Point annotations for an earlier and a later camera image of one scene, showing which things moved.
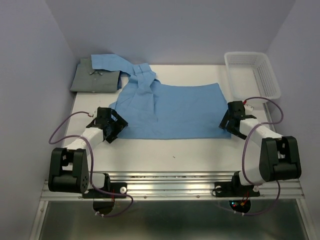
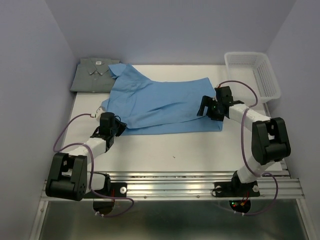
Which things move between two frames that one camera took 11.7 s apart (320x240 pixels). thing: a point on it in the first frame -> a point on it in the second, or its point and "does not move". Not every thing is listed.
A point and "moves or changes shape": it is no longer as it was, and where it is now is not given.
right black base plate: [230, 189] does not move
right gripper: [223, 123] -> [207, 101]
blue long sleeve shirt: [153, 111] moves or changes shape
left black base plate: [114, 188] does not move
